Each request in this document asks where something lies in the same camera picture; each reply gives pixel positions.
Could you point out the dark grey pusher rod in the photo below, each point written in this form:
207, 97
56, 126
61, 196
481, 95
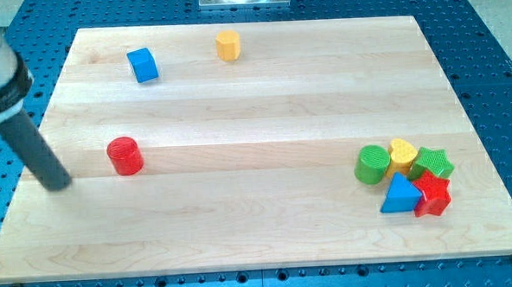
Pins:
23, 137

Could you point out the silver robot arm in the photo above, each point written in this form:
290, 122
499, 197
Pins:
15, 81

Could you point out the red cylinder block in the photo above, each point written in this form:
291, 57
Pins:
125, 156

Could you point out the blue cube block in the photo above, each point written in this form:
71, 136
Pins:
143, 65

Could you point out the wooden board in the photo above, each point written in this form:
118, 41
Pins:
248, 164

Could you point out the yellow hexagon block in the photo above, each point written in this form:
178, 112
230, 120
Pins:
228, 45

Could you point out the green cylinder block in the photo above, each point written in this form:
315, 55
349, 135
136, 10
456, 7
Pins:
372, 163

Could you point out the yellow heart block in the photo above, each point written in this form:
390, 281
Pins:
402, 155

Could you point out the blue triangle block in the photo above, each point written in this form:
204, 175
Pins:
401, 195

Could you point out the green star block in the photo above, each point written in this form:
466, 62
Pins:
435, 161

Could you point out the red star block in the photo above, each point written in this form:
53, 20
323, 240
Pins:
435, 194

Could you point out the blue perforated table plate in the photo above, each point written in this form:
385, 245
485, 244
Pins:
480, 71

